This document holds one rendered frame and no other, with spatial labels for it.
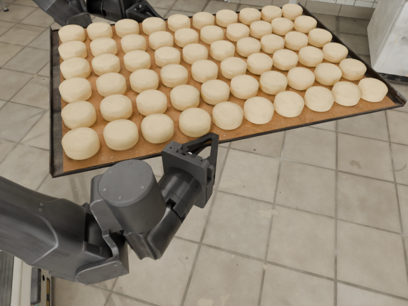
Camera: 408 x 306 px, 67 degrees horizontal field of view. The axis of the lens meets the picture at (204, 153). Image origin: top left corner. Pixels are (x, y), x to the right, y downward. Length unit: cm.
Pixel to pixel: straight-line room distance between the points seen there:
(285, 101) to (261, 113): 5
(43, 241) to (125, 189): 10
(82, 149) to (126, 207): 17
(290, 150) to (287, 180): 22
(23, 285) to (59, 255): 94
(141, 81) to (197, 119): 13
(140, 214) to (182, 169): 11
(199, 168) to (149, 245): 11
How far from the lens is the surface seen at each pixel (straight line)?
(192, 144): 45
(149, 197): 31
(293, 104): 54
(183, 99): 51
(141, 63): 60
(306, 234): 156
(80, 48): 66
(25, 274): 132
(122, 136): 46
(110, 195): 32
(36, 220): 35
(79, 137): 47
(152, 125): 47
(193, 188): 40
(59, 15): 84
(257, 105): 52
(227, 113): 49
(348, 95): 60
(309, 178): 174
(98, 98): 56
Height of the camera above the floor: 135
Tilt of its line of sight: 51 degrees down
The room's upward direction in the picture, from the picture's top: straight up
